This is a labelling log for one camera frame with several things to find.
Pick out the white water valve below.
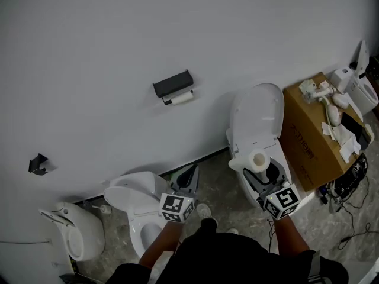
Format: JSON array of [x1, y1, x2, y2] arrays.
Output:
[[91, 204, 113, 215]]

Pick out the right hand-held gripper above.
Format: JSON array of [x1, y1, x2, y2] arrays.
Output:
[[243, 157, 301, 221]]

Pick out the white toilet with raised lid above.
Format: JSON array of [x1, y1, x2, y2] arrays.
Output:
[[226, 83, 297, 210]]

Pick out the person's right forearm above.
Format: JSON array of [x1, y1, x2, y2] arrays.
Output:
[[272, 215, 310, 256]]

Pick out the white hose with sprayer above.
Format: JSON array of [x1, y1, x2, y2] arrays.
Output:
[[304, 88, 349, 127]]

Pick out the white toilet with round tank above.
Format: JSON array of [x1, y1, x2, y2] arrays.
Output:
[[103, 171, 179, 259]]

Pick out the black wall bracket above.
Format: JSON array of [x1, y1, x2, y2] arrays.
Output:
[[28, 153, 50, 176]]

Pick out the new large toilet paper roll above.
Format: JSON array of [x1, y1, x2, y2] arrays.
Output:
[[228, 148, 271, 173]]

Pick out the brown cardboard box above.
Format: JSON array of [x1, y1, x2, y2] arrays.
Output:
[[279, 72, 375, 193]]

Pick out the black toilet paper holder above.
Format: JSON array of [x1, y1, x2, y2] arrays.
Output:
[[152, 69, 198, 107]]

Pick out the black floor cables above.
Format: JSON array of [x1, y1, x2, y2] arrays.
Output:
[[319, 176, 379, 251]]

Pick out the black cloth on box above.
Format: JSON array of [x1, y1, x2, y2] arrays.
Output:
[[340, 111, 370, 151]]

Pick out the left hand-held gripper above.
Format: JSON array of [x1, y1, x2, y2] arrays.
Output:
[[159, 163, 200, 225]]

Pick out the person's black clothing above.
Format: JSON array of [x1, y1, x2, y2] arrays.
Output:
[[105, 217, 350, 284]]

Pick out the white toilet with thin lid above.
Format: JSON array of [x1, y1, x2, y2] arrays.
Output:
[[329, 40, 379, 117]]

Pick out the person's left forearm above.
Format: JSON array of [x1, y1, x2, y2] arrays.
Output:
[[138, 220, 185, 269]]

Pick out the white egg-shaped toilet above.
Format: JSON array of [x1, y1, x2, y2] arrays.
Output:
[[38, 201, 106, 262]]

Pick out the old small toilet paper roll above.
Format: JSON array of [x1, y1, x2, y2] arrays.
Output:
[[170, 89, 195, 107]]

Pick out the black flat device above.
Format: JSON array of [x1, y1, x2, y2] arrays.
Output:
[[333, 152, 368, 197]]

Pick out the crumpled white paper sheets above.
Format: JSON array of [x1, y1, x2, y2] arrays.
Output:
[[321, 121, 362, 164]]

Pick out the white small packet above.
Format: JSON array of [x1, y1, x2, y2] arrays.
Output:
[[298, 78, 318, 95]]

